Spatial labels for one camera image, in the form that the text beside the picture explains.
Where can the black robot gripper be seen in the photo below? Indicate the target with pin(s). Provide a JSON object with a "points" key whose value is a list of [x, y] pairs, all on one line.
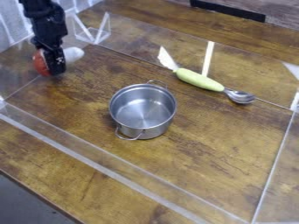
{"points": [[49, 29]]}

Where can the red and white plush mushroom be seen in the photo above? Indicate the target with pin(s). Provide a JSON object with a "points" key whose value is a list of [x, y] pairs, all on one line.
{"points": [[72, 54]]}

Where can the small silver metal pot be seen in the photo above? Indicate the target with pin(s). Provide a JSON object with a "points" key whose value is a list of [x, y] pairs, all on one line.
{"points": [[141, 109]]}

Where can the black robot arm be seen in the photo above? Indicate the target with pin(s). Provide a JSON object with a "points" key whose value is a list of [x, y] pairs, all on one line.
{"points": [[33, 6]]}

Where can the black bar at back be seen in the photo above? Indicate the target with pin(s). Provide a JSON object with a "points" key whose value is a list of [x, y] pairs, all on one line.
{"points": [[228, 10]]}

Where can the green handled metal spoon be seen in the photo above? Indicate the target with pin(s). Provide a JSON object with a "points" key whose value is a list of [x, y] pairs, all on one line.
{"points": [[200, 81]]}

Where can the clear acrylic enclosure wall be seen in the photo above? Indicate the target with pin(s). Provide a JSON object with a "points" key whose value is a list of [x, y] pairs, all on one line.
{"points": [[224, 165]]}

